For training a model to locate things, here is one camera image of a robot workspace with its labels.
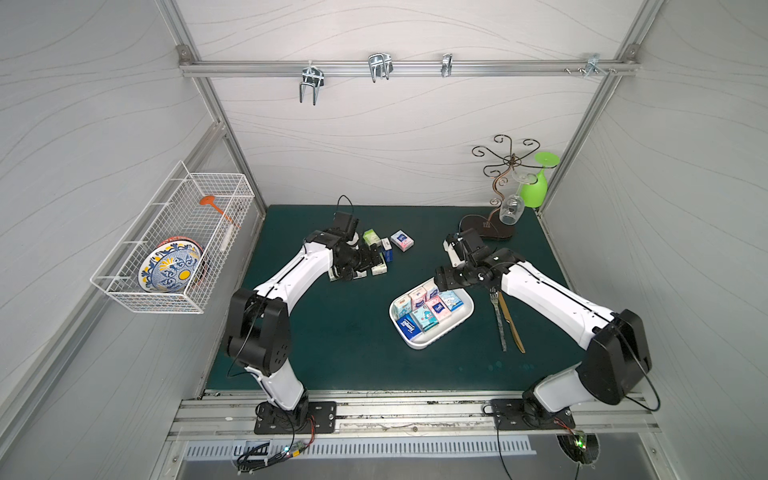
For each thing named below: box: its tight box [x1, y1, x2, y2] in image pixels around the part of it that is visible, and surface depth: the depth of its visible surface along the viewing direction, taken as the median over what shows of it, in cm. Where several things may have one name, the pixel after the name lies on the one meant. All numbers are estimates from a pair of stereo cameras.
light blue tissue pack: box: [439, 290, 464, 312], surface depth 93 cm
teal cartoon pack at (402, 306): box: [394, 294, 413, 320], surface depth 89 cm
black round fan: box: [556, 430, 600, 464], surface depth 73 cm
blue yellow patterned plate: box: [138, 236, 204, 293], surface depth 62 cm
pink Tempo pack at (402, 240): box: [390, 229, 415, 253], surface depth 110 cm
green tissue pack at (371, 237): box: [362, 228, 381, 247], surface depth 110 cm
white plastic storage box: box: [389, 278, 475, 350], surface depth 90 cm
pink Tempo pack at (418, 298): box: [408, 287, 426, 311], surface depth 90 cm
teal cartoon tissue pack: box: [410, 305, 439, 333], surface depth 90 cm
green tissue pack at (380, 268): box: [371, 252, 388, 276], surface depth 103 cm
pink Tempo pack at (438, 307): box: [426, 295, 452, 322], surface depth 92 cm
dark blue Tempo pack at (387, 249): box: [381, 237, 394, 263], surface depth 103 cm
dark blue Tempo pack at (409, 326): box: [396, 313, 422, 340], surface depth 88 cm
